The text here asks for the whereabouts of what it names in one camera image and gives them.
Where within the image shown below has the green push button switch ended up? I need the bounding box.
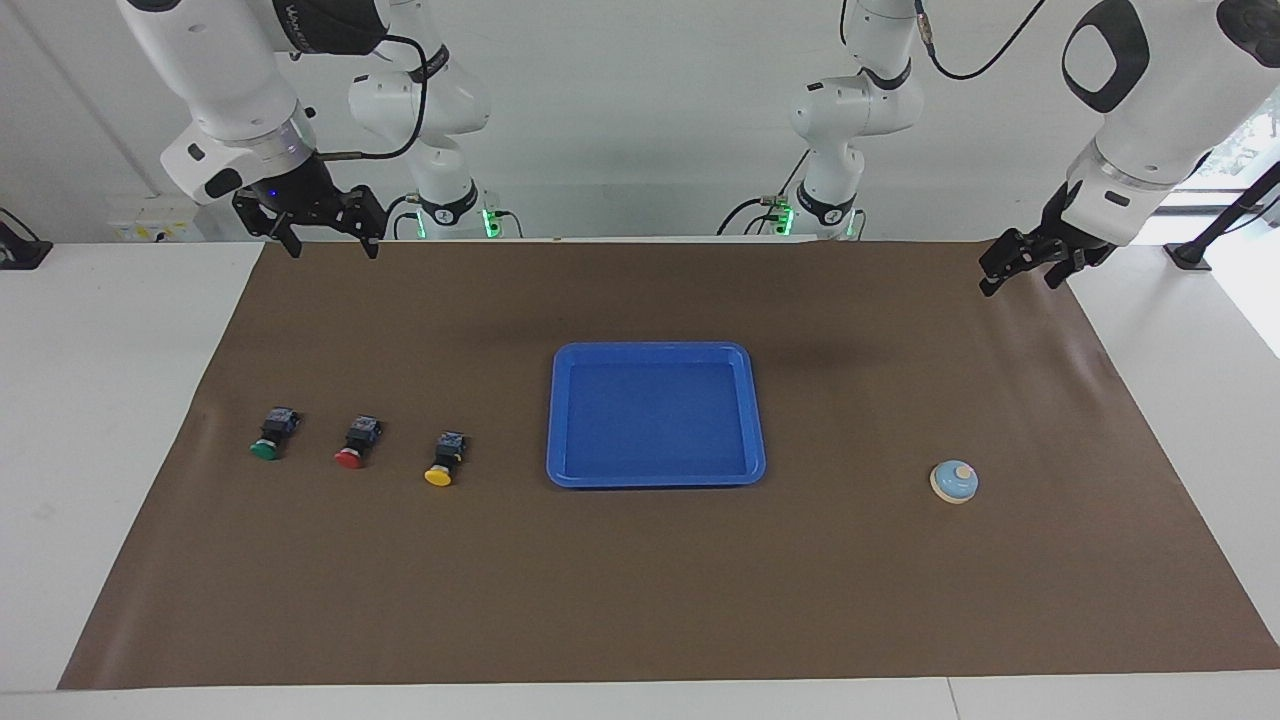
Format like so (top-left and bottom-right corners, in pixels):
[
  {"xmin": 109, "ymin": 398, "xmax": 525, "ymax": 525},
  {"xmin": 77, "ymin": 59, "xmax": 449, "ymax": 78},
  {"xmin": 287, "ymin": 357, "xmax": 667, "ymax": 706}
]
[{"xmin": 249, "ymin": 407, "xmax": 302, "ymax": 462}]

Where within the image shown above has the red push button switch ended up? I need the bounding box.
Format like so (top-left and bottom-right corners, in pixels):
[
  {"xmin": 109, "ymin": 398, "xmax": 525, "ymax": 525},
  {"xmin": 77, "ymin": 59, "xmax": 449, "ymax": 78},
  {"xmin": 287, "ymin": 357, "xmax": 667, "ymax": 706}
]
[{"xmin": 334, "ymin": 415, "xmax": 384, "ymax": 471}]

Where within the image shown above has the yellow push button switch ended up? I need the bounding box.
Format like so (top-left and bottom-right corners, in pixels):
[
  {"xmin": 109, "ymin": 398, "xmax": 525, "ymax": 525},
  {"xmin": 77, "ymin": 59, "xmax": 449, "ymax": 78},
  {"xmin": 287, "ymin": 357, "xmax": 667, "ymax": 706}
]
[{"xmin": 424, "ymin": 431, "xmax": 471, "ymax": 488}]

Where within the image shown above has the light blue desk bell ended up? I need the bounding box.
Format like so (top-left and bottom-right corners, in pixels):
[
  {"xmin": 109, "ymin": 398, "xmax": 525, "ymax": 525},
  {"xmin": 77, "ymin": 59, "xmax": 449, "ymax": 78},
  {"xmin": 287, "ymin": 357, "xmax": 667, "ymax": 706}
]
[{"xmin": 929, "ymin": 460, "xmax": 980, "ymax": 505}]

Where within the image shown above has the blue plastic tray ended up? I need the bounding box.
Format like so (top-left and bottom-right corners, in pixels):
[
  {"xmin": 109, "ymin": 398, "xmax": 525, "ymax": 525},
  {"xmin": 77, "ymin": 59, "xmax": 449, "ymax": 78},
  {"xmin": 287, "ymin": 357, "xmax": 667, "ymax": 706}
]
[{"xmin": 545, "ymin": 341, "xmax": 768, "ymax": 490}]

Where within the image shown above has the black tripod stand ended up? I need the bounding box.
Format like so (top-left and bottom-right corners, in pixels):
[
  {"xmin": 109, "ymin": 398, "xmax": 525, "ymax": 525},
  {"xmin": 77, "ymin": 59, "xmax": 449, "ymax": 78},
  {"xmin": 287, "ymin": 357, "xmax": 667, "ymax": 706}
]
[{"xmin": 1165, "ymin": 160, "xmax": 1280, "ymax": 271}]

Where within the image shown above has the black stand foot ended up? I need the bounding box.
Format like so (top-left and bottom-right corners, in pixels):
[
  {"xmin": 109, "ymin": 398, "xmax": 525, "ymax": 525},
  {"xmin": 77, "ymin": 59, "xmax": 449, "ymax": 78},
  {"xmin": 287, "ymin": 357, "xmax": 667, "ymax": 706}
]
[{"xmin": 0, "ymin": 207, "xmax": 53, "ymax": 271}]

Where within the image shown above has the brown table mat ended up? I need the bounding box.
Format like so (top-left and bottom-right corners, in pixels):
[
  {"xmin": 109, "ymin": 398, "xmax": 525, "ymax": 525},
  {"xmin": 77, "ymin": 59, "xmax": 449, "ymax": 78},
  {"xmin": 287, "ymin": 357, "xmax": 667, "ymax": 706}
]
[{"xmin": 57, "ymin": 238, "xmax": 1280, "ymax": 691}]

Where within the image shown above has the white wall socket box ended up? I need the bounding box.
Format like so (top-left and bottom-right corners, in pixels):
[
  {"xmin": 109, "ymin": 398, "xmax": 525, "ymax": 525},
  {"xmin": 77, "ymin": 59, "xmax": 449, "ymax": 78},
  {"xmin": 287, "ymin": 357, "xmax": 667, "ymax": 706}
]
[{"xmin": 108, "ymin": 205, "xmax": 206, "ymax": 244}]

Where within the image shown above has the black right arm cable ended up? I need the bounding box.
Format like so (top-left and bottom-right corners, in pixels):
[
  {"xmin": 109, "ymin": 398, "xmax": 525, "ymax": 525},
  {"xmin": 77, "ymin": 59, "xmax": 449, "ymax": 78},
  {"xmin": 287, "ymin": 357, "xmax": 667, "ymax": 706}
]
[{"xmin": 318, "ymin": 33, "xmax": 451, "ymax": 161}]

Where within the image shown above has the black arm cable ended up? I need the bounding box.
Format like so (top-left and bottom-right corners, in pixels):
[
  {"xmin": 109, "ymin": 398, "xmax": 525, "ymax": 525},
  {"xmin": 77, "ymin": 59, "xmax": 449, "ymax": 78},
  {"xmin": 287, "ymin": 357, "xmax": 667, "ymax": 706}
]
[
  {"xmin": 915, "ymin": 0, "xmax": 1049, "ymax": 81},
  {"xmin": 318, "ymin": 33, "xmax": 451, "ymax": 161}
]

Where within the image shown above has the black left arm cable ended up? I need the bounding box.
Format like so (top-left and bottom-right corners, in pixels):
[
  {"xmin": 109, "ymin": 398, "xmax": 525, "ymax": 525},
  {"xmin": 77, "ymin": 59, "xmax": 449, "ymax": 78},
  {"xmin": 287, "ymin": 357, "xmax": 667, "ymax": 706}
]
[{"xmin": 915, "ymin": 0, "xmax": 1049, "ymax": 81}]

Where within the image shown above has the black left base cable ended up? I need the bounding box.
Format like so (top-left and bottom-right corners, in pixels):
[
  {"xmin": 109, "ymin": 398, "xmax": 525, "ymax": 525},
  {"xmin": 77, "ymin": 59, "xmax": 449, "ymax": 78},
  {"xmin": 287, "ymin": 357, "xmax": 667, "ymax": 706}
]
[{"xmin": 717, "ymin": 150, "xmax": 811, "ymax": 237}]

